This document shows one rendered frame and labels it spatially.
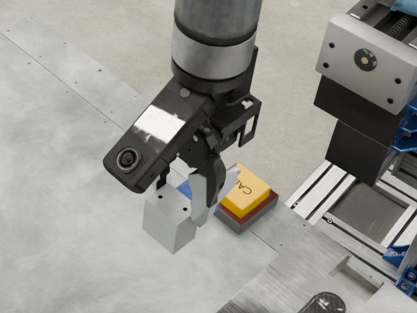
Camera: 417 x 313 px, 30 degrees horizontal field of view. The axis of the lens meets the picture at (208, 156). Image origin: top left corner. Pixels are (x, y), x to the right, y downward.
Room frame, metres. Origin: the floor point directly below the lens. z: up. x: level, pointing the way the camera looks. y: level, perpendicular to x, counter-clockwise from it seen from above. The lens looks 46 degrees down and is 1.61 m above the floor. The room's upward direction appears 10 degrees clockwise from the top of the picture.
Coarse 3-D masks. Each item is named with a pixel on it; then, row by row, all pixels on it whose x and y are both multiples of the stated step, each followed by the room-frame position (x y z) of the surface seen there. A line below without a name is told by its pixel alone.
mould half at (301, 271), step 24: (312, 240) 0.58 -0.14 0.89; (288, 264) 0.54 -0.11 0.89; (312, 264) 0.54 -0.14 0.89; (336, 264) 0.55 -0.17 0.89; (264, 288) 0.50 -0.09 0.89; (288, 288) 0.51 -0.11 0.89; (312, 288) 0.51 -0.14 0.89; (336, 288) 0.52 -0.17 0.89; (384, 288) 0.53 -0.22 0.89; (216, 312) 0.46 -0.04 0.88; (240, 312) 0.47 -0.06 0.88; (264, 312) 0.47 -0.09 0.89; (288, 312) 0.48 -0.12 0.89; (360, 312) 0.49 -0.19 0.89; (384, 312) 0.50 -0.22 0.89; (408, 312) 0.50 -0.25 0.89
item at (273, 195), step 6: (228, 168) 0.73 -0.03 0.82; (270, 192) 0.70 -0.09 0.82; (270, 198) 0.69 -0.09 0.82; (264, 204) 0.68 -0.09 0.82; (222, 210) 0.66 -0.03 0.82; (228, 210) 0.66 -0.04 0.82; (258, 210) 0.67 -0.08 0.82; (234, 216) 0.65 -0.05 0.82; (246, 216) 0.66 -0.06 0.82; (252, 216) 0.66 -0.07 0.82; (240, 222) 0.64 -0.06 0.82
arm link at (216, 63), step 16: (176, 32) 0.54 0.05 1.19; (256, 32) 0.56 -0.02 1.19; (176, 48) 0.54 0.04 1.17; (192, 48) 0.53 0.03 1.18; (208, 48) 0.52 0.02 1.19; (224, 48) 0.53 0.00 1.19; (240, 48) 0.53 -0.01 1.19; (192, 64) 0.53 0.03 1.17; (208, 64) 0.52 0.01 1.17; (224, 64) 0.53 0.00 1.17; (240, 64) 0.54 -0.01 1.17
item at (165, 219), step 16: (160, 192) 0.55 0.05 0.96; (176, 192) 0.56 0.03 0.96; (144, 208) 0.54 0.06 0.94; (160, 208) 0.53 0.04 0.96; (176, 208) 0.53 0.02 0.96; (144, 224) 0.54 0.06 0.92; (160, 224) 0.53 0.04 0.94; (176, 224) 0.51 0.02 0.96; (192, 224) 0.53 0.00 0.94; (160, 240) 0.52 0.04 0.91; (176, 240) 0.51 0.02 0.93
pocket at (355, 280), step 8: (344, 264) 0.57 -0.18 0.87; (352, 264) 0.57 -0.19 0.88; (336, 272) 0.56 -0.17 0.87; (344, 272) 0.56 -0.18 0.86; (352, 272) 0.56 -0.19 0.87; (360, 272) 0.56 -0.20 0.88; (336, 280) 0.55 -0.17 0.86; (344, 280) 0.55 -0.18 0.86; (352, 280) 0.55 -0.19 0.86; (360, 280) 0.55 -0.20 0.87; (368, 280) 0.55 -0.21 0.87; (352, 288) 0.54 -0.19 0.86; (360, 288) 0.54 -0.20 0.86; (368, 288) 0.54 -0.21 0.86; (376, 288) 0.54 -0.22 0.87; (360, 296) 0.53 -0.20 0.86; (368, 296) 0.53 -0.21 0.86
